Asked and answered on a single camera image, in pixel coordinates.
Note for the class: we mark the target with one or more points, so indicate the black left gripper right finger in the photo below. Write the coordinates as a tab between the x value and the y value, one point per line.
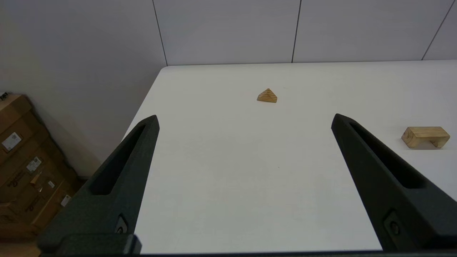
410	214

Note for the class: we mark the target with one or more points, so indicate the triangular wooden building block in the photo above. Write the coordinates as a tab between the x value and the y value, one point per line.
267	96

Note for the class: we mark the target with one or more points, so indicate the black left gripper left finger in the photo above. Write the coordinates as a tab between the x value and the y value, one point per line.
103	214

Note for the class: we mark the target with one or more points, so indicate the brown cardboard box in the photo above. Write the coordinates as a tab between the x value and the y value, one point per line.
10	142
51	184
65	200
34	164

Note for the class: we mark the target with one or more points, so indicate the arched wooden building block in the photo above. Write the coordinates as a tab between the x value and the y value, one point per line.
425	134

